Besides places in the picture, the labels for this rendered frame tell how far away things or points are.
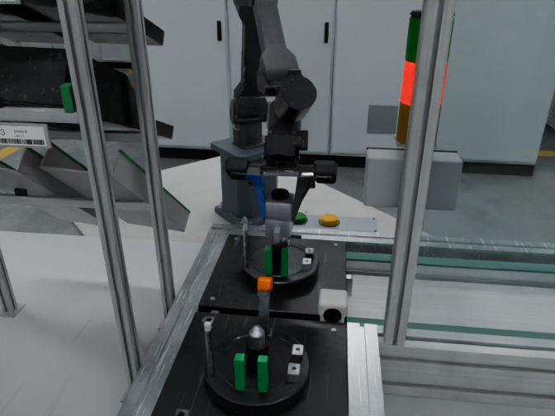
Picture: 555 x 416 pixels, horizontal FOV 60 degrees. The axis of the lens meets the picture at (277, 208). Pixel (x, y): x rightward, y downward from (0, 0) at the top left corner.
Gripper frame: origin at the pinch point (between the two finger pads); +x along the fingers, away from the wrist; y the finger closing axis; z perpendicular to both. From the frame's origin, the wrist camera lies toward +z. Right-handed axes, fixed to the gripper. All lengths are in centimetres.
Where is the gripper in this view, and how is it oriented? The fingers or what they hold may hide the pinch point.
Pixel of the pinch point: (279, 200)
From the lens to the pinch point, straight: 81.3
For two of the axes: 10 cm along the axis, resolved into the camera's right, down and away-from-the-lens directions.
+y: 9.9, 0.5, -1.0
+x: -0.7, 9.8, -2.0
